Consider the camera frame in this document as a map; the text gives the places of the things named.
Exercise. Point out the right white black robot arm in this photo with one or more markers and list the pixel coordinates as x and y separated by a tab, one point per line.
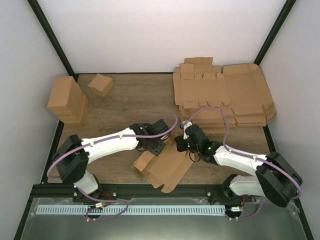
269	176

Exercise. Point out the black aluminium frame rail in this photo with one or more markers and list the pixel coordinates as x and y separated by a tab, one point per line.
129	191

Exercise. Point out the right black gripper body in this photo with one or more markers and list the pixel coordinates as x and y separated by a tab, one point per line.
182	148

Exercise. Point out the black frame post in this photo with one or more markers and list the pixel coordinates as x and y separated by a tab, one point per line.
42	19
277	25

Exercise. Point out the right black frame post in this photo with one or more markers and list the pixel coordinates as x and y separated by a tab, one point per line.
277	25

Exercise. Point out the low folded cardboard box stack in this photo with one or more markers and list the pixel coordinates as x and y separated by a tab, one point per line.
75	113

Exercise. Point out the stack of flat cardboard blanks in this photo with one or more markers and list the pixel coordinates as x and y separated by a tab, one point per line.
197	84

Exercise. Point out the tall folded cardboard box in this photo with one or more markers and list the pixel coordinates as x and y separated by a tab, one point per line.
64	90

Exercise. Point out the left black frame post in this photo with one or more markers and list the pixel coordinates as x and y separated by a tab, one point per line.
42	19

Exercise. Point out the small folded cardboard box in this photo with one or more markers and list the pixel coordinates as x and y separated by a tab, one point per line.
101	85

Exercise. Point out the large flat cardboard blanks stack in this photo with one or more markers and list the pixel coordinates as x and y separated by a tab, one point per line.
251	101

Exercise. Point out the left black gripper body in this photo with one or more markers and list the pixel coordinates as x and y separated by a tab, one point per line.
154	149

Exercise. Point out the grey metal base plate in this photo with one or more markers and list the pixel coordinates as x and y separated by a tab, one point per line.
261	220

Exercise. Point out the light blue slotted cable duct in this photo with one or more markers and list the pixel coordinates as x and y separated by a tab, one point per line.
201	210

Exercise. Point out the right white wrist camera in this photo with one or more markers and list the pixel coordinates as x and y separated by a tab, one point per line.
184	125

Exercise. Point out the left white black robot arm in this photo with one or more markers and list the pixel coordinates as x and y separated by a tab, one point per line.
75	154

